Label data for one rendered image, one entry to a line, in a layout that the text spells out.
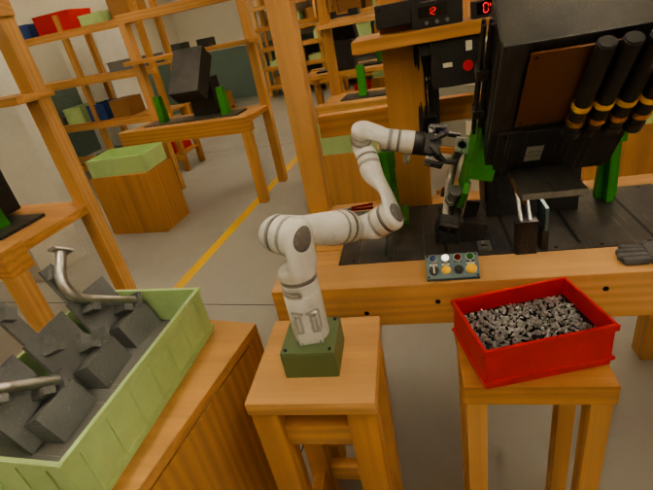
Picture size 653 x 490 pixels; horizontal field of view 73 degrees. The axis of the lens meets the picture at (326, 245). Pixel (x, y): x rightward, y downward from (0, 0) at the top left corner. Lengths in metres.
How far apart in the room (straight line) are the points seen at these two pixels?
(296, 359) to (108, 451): 0.47
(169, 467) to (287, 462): 0.29
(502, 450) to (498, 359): 0.99
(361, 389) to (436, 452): 0.98
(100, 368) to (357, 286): 0.76
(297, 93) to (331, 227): 0.79
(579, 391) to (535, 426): 0.96
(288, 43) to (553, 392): 1.38
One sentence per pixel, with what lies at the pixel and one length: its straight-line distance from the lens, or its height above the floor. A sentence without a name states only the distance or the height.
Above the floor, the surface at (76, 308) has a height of 1.01.
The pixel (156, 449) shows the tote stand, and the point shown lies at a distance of 1.25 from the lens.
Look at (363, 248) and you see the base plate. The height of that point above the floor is 0.90.
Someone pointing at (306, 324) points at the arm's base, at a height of 1.00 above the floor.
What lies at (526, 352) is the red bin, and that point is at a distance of 1.12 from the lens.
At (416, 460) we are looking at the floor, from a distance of 2.02.
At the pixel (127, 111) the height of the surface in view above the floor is 0.91.
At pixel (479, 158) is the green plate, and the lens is 1.43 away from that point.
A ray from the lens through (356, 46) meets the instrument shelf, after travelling 1.59.
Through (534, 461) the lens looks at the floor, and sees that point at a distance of 2.05.
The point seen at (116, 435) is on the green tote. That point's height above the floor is 0.88.
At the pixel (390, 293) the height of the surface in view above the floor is 0.87.
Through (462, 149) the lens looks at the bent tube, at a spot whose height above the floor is 1.19.
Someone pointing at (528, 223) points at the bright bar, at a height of 1.01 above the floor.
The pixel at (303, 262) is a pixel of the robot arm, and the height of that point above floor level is 1.16.
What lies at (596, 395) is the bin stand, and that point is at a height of 0.77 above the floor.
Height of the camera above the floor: 1.64
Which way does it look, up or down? 28 degrees down
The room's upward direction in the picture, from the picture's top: 11 degrees counter-clockwise
